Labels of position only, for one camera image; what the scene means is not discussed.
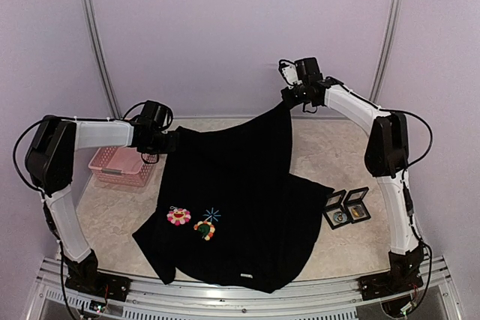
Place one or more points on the left aluminium frame post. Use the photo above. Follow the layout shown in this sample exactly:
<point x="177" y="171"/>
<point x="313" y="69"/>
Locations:
<point x="95" y="39"/>

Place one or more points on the right aluminium frame post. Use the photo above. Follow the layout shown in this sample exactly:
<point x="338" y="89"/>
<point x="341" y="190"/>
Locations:
<point x="385" y="52"/>

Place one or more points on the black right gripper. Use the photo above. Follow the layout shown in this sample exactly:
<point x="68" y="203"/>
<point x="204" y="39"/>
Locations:
<point x="288" y="98"/>

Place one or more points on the black t-shirt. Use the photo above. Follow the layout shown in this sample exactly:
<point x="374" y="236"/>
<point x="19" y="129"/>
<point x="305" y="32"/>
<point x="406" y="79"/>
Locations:
<point x="270" y="218"/>

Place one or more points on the front aluminium rail base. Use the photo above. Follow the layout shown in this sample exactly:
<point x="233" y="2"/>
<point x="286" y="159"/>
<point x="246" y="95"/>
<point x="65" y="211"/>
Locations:
<point x="328" y="288"/>

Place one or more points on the black display box right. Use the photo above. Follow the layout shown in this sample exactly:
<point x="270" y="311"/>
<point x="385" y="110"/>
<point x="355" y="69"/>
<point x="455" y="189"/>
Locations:
<point x="354" y="205"/>

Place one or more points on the aluminium frame post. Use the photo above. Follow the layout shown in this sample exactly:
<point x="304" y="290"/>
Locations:
<point x="385" y="52"/>
<point x="95" y="39"/>

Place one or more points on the pink plastic basket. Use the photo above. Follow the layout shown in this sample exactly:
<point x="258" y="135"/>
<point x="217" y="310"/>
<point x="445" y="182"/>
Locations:
<point x="124" y="166"/>

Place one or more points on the black display box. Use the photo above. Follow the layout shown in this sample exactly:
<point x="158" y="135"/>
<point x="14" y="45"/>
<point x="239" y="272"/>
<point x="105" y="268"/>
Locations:
<point x="334" y="212"/>
<point x="354" y="205"/>

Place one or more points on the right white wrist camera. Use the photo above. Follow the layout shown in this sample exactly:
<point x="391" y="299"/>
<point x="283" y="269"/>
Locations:
<point x="288" y="72"/>

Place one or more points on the black display box left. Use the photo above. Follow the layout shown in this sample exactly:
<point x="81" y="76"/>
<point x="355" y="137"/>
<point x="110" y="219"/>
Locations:
<point x="334" y="212"/>

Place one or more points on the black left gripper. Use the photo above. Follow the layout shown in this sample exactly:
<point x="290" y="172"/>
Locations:
<point x="172" y="145"/>

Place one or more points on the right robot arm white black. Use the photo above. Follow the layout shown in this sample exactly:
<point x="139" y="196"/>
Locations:
<point x="386" y="158"/>

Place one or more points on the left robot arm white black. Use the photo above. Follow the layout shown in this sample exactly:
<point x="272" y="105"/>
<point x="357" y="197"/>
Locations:
<point x="49" y="162"/>

